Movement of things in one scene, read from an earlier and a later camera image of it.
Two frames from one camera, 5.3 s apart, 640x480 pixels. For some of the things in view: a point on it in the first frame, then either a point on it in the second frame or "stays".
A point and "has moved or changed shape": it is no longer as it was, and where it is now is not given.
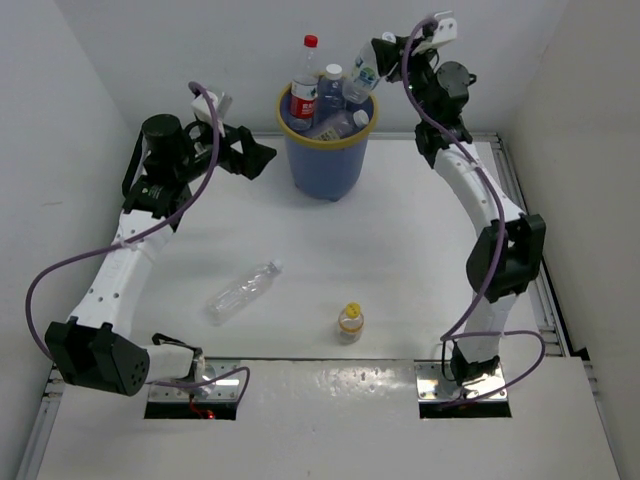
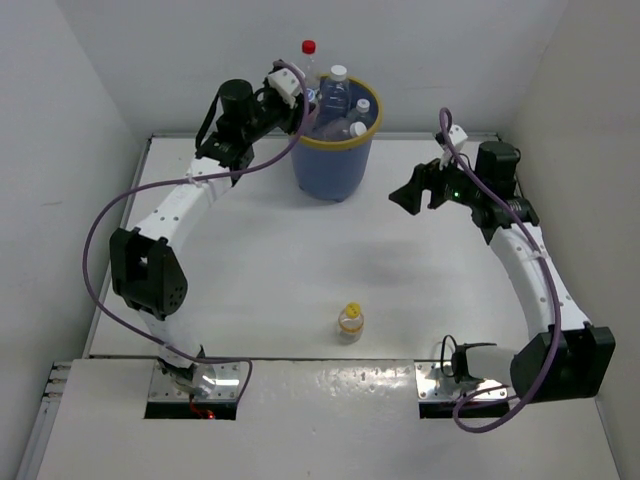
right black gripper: (389, 64) -> (425, 177)
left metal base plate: (225, 389) stays
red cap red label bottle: (304, 89) has moved or changed shape
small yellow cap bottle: (350, 323) stays
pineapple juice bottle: (340, 124) has moved or changed shape
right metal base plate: (431, 384) stays
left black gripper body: (200, 148) -> (273, 112)
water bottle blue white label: (358, 89) -> (362, 105)
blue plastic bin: (326, 133) stays
